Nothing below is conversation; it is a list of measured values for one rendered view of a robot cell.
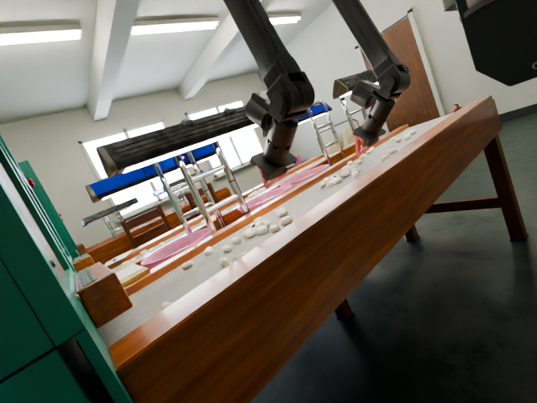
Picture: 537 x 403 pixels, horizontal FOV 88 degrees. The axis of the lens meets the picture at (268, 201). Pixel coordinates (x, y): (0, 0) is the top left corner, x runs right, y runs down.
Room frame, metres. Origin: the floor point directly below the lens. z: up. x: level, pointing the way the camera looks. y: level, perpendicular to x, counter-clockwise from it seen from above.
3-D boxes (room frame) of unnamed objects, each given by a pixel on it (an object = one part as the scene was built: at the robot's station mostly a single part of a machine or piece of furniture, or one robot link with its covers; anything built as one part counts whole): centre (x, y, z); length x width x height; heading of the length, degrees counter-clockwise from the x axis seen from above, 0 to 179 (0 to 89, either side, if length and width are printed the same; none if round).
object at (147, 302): (1.07, -0.32, 0.73); 1.81 x 0.30 x 0.02; 125
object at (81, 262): (1.13, 0.78, 0.83); 0.30 x 0.06 x 0.07; 35
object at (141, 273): (0.88, 0.55, 0.77); 0.33 x 0.15 x 0.01; 35
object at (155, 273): (1.22, -0.22, 0.71); 1.81 x 0.06 x 0.11; 125
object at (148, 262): (1.00, 0.37, 0.72); 0.27 x 0.27 x 0.10
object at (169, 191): (1.27, 0.34, 0.90); 0.20 x 0.19 x 0.45; 125
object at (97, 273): (0.57, 0.39, 0.83); 0.30 x 0.06 x 0.07; 35
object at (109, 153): (0.87, 0.07, 1.08); 0.62 x 0.08 x 0.07; 125
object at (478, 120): (0.90, -0.44, 0.67); 1.81 x 0.12 x 0.19; 125
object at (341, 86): (1.43, -0.73, 1.08); 0.62 x 0.08 x 0.07; 125
